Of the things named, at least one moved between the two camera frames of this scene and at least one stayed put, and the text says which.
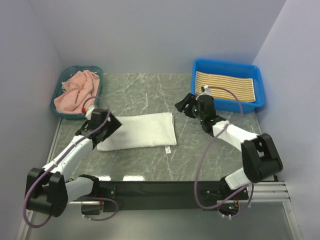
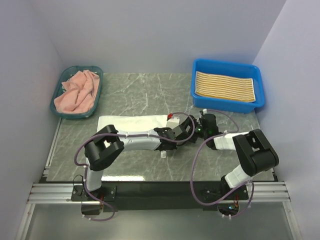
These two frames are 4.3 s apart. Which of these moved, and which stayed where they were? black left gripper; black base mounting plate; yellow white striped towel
Moved: black left gripper
Stayed: black base mounting plate; yellow white striped towel
